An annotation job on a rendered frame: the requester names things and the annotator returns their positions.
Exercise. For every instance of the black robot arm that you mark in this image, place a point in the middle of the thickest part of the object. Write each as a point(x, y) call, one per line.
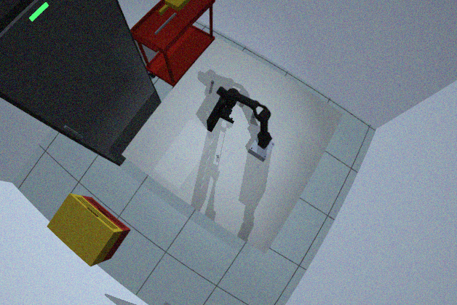
point(232, 96)

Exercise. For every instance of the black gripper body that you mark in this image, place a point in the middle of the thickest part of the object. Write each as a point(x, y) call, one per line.
point(225, 113)

